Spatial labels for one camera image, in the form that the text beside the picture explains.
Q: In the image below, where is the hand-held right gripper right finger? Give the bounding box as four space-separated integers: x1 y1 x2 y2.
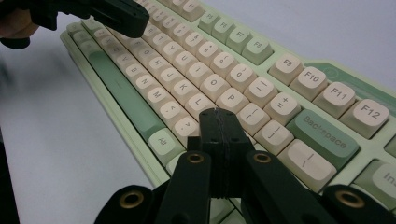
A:
222 110 254 200

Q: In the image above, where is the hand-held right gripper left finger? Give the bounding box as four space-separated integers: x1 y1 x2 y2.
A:
186 107 226 200

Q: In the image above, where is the green and cream keyboard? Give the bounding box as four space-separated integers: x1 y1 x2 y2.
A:
60 0 396 224

